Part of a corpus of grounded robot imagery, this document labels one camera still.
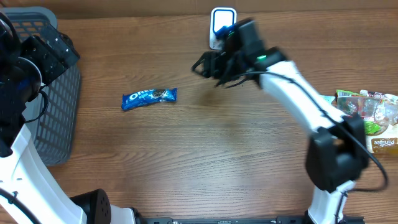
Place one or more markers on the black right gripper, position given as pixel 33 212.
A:
pixel 209 66

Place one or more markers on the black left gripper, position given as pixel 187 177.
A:
pixel 37 46

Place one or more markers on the blue Oreo cookie packet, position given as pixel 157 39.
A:
pixel 148 97

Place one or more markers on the green clear snack packet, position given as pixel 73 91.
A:
pixel 353 103

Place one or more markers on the beige nut snack pouch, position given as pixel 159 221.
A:
pixel 386 142

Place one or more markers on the mint green wipes packet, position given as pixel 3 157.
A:
pixel 330 99

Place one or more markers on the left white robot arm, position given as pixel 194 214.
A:
pixel 29 192

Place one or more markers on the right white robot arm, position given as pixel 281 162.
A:
pixel 337 152

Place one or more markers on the white barcode scanner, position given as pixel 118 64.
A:
pixel 220 17

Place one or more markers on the grey plastic mesh basket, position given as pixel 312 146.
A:
pixel 49 111

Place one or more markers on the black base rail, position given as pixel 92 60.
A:
pixel 277 220

